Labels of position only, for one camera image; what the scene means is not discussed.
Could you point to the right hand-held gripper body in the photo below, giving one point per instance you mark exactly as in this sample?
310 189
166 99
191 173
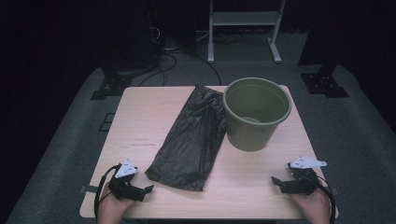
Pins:
305 183

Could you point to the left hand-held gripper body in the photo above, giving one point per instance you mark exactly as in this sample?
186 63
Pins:
123 188

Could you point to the green plastic trash bin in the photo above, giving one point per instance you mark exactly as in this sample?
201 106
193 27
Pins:
249 137

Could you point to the black plastic garbage bag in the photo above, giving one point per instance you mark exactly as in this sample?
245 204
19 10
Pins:
190 143

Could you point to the person's left hand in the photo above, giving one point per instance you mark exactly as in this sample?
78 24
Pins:
112 210

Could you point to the person's right hand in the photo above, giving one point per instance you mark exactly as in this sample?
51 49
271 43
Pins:
316 208

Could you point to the grey tape tab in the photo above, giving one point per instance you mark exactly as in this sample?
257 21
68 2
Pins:
88 188

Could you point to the black metal stand base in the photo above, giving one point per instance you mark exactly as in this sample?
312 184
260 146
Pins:
323 84
113 85

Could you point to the white metal stand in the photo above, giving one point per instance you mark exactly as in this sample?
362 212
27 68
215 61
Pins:
244 18

